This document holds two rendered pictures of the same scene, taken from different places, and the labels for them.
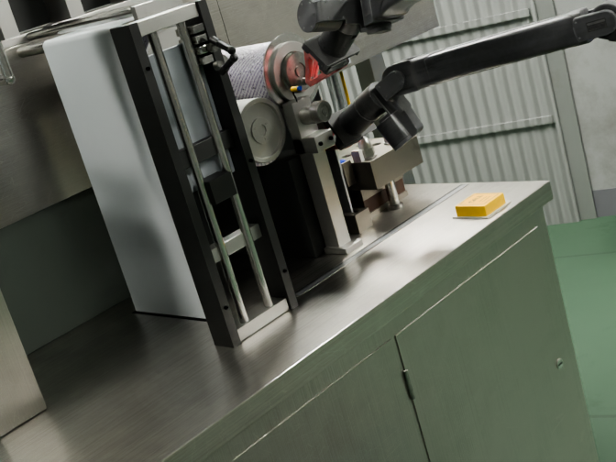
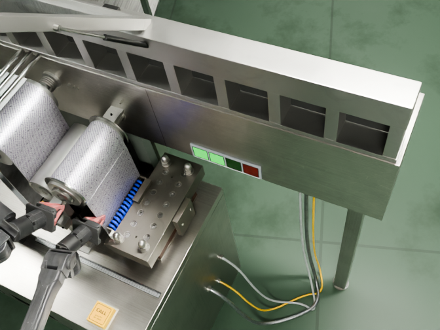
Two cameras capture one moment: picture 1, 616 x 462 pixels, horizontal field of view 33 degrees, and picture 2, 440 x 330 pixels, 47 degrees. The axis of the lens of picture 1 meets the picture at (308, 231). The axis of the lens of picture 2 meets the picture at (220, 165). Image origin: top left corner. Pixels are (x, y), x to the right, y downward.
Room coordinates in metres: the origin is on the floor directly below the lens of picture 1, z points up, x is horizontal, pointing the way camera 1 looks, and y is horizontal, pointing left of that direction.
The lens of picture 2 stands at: (2.26, -1.01, 2.53)
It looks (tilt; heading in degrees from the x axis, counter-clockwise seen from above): 56 degrees down; 79
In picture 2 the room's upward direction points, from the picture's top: 13 degrees counter-clockwise
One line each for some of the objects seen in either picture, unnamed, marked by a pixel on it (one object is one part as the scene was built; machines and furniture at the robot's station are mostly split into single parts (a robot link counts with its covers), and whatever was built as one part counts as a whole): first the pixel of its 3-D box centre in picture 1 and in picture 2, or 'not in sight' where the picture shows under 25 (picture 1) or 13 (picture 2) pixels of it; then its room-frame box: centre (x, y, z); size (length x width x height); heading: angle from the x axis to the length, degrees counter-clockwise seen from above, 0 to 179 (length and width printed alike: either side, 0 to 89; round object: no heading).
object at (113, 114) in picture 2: not in sight; (112, 114); (2.17, 0.14, 1.28); 0.06 x 0.05 x 0.02; 43
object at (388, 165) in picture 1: (326, 165); (158, 207); (2.19, -0.08, 1.00); 0.40 x 0.16 x 0.06; 43
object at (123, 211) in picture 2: not in sight; (127, 203); (2.10, -0.04, 1.03); 0.21 x 0.04 x 0.03; 43
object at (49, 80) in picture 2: not in sight; (46, 86); (2.00, 0.32, 1.33); 0.07 x 0.07 x 0.07; 43
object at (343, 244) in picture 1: (324, 175); (72, 227); (1.90, -0.06, 1.05); 0.06 x 0.05 x 0.31; 43
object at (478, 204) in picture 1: (480, 204); (101, 315); (1.89, -0.33, 0.91); 0.07 x 0.07 x 0.02; 43
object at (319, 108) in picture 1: (321, 111); not in sight; (1.87, -0.08, 1.18); 0.04 x 0.02 x 0.04; 133
